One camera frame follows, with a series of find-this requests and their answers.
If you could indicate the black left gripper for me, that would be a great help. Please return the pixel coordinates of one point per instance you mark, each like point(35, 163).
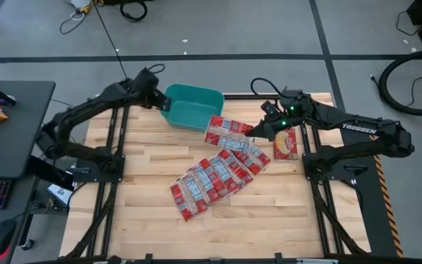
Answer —
point(151, 96)

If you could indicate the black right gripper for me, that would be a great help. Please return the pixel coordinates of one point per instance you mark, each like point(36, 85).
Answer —
point(278, 126)

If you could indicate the red popcorn multipack bag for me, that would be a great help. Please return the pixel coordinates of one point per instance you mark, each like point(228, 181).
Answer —
point(198, 188)
point(214, 177)
point(229, 125)
point(225, 142)
point(183, 201)
point(256, 158)
point(234, 166)

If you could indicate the teal plastic basket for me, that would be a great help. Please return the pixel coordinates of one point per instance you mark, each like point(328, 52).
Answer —
point(192, 106)

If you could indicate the red popcorn packet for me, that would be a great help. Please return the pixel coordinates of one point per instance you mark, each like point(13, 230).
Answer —
point(286, 146)

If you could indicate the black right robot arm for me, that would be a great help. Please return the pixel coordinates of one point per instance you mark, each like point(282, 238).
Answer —
point(361, 128)

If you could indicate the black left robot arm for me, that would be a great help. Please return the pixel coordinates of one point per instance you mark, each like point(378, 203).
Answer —
point(86, 106)

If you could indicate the white box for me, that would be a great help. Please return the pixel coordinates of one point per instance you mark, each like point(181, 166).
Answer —
point(60, 193)

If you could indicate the black desk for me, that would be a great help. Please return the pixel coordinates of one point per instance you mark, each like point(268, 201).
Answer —
point(13, 139)

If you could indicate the black computer mouse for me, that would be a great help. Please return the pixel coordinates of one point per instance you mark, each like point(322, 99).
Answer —
point(1, 236)

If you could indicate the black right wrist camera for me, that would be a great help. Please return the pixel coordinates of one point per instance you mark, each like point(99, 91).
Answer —
point(268, 107)

